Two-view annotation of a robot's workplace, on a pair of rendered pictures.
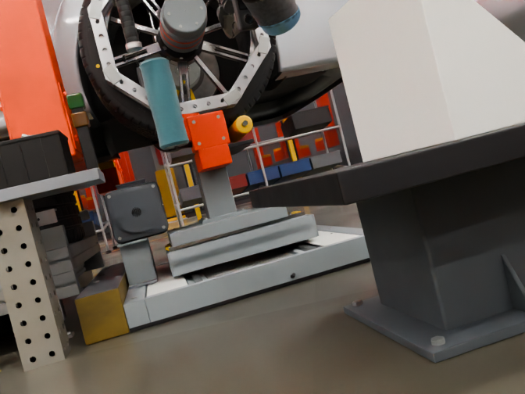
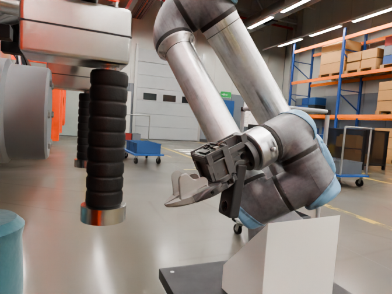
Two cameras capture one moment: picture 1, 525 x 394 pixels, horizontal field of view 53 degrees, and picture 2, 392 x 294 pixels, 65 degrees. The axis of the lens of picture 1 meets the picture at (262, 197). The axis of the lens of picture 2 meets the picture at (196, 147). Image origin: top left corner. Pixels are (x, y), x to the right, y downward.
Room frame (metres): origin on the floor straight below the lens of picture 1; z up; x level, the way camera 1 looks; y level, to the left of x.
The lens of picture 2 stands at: (1.41, 0.55, 0.85)
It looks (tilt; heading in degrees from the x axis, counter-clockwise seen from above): 4 degrees down; 259
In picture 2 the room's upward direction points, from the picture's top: 4 degrees clockwise
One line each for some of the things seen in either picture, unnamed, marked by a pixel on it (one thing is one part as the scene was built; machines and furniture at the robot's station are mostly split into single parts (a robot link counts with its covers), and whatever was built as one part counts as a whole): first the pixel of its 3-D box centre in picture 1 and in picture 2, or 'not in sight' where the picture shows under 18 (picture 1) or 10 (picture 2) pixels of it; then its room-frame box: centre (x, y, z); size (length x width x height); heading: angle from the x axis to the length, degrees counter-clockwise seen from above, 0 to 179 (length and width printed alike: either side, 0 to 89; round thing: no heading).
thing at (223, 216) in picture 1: (216, 191); not in sight; (1.87, 0.16, 0.32); 0.40 x 0.30 x 0.28; 102
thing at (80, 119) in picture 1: (80, 120); not in sight; (1.40, 0.42, 0.59); 0.04 x 0.04 x 0.04; 12
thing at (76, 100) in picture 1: (76, 102); not in sight; (1.40, 0.42, 0.64); 0.04 x 0.04 x 0.04; 12
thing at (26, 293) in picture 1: (28, 281); not in sight; (1.35, 0.64, 0.21); 0.10 x 0.10 x 0.42; 12
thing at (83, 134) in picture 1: (83, 134); not in sight; (1.40, 0.42, 0.55); 0.03 x 0.03 x 0.21; 12
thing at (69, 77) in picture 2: not in sight; (72, 76); (1.54, -0.09, 0.93); 0.09 x 0.05 x 0.05; 12
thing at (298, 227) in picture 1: (236, 241); not in sight; (1.88, 0.13, 0.13); 0.50 x 0.36 x 0.10; 102
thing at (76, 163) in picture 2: not in sight; (87, 128); (1.51, -0.09, 0.83); 0.04 x 0.04 x 0.16
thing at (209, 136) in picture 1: (208, 142); not in sight; (1.74, 0.13, 0.48); 0.16 x 0.12 x 0.17; 12
